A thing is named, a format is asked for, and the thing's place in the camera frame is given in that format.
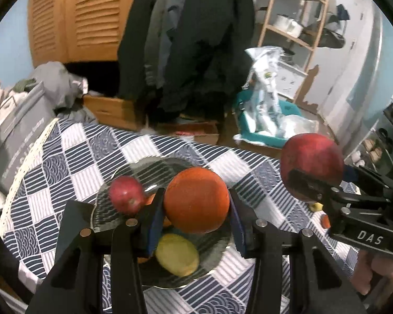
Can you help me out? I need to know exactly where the wooden shelf rack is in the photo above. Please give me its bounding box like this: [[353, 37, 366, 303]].
[[257, 0, 335, 72]]

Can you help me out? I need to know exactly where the wooden crate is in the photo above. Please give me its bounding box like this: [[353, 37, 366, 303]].
[[83, 95, 145, 131]]

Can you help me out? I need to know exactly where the large red apple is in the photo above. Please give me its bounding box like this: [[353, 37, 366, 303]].
[[279, 133, 345, 202]]

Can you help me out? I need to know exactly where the clear plastic bag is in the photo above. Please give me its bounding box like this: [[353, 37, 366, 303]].
[[277, 115, 320, 138]]

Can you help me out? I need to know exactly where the metal pot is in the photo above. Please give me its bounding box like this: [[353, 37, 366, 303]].
[[274, 14, 303, 37]]

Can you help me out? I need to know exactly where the grey hanging garment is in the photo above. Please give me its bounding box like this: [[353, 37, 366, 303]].
[[144, 0, 184, 89]]

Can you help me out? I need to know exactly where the grey bag with white print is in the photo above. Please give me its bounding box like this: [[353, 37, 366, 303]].
[[0, 80, 58, 193]]

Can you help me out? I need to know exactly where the orange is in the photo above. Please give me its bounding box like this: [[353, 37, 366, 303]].
[[164, 167, 230, 234], [143, 194, 172, 229]]

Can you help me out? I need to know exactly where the black hanging coat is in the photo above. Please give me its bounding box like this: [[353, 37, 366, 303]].
[[118, 0, 256, 121]]

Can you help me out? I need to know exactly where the white printed plastic bag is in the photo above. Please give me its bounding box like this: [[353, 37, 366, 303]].
[[244, 46, 284, 133]]

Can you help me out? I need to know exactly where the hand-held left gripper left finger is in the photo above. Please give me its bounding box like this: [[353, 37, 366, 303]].
[[26, 188, 166, 314]]

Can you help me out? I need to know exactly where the wooden louvered cabinet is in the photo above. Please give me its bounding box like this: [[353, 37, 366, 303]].
[[28, 0, 141, 66]]

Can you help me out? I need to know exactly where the brown cardboard box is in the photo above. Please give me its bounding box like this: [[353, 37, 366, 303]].
[[157, 121, 221, 145]]

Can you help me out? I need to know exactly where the blue white patterned tablecloth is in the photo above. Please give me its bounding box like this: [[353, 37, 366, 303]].
[[0, 116, 364, 314]]

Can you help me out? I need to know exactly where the clear glass plate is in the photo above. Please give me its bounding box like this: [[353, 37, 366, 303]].
[[90, 157, 236, 290]]

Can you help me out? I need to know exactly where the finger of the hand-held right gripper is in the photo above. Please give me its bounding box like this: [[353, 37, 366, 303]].
[[342, 164, 393, 200], [287, 168, 351, 218]]

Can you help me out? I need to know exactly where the dark hanging bag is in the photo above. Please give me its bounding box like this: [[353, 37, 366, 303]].
[[321, 5, 351, 50]]

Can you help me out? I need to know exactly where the white drawer cabinet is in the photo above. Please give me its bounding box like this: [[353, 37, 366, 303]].
[[278, 60, 310, 103]]

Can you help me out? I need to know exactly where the teal plastic basket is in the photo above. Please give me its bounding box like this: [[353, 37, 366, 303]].
[[232, 90, 303, 149]]

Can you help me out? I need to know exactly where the small red apple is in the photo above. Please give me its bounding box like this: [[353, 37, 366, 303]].
[[109, 176, 148, 216]]

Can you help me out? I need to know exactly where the yellow green mango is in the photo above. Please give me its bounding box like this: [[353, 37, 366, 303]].
[[155, 233, 200, 277]]

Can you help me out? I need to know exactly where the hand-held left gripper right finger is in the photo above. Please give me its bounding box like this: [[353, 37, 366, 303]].
[[228, 188, 367, 314]]

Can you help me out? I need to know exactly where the person's right hand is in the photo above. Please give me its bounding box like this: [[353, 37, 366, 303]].
[[350, 252, 393, 296]]

